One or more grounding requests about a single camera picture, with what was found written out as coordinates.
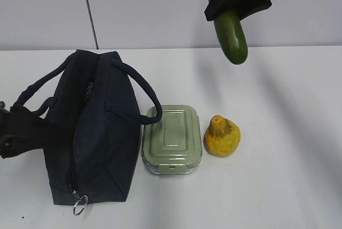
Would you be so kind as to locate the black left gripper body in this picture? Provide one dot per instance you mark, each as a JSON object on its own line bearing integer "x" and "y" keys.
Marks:
{"x": 2, "y": 132}

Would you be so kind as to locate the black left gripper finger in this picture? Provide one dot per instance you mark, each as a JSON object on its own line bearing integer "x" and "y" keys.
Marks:
{"x": 13, "y": 145}
{"x": 22, "y": 122}

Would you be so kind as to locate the dark green cucumber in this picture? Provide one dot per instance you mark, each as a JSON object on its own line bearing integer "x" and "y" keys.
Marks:
{"x": 231, "y": 37}

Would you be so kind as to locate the dark blue lunch bag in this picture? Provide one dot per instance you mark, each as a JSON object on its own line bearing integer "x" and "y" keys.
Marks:
{"x": 105, "y": 101}

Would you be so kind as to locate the yellow orange squash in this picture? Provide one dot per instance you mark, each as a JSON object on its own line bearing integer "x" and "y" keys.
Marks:
{"x": 222, "y": 137}

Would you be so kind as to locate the green lidded food container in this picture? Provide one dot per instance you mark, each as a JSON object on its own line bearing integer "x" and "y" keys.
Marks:
{"x": 173, "y": 145}

